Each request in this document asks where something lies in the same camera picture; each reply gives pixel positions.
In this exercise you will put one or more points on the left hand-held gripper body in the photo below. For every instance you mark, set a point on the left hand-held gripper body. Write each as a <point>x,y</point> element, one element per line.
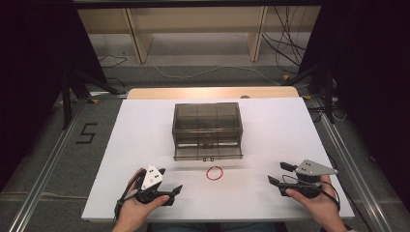
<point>151,179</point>

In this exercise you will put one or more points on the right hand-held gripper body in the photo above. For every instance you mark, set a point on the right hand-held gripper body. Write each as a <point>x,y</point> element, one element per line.
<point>311,169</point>

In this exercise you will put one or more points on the person's left hand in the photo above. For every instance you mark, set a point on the person's left hand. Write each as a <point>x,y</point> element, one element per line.
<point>135,212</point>

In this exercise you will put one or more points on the person's right hand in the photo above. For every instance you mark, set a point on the person's right hand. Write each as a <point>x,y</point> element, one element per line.
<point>322,206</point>

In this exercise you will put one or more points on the white board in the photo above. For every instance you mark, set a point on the white board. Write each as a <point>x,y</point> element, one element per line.
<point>257,199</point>

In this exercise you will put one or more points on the red rubber band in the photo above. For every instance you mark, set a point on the red rubber band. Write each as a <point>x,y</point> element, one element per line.
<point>208,172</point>

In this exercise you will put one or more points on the smoky transparent plastic drawer box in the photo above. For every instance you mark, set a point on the smoky transparent plastic drawer box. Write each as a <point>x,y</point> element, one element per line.
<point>206,119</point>

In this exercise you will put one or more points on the black metal stand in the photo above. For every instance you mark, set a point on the black metal stand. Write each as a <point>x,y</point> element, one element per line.
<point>328,93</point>
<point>66,103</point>

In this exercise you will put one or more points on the wooden table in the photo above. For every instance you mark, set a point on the wooden table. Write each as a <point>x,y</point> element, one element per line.
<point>193,93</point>

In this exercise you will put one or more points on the black curtain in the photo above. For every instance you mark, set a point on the black curtain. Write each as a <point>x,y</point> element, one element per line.
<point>370,80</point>
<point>32,80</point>

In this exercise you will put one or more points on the light wooden desk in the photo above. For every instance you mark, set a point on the light wooden desk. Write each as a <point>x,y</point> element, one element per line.
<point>193,19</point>

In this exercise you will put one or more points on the black overhead bar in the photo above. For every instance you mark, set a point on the black overhead bar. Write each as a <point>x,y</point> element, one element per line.
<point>193,3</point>

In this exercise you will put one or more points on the aluminium floor rail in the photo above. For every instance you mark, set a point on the aluminium floor rail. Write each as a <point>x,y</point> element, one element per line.
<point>354,167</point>
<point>45,174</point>

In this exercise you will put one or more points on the short aluminium rail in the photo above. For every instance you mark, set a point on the short aluminium rail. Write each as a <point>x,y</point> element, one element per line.
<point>106,94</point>

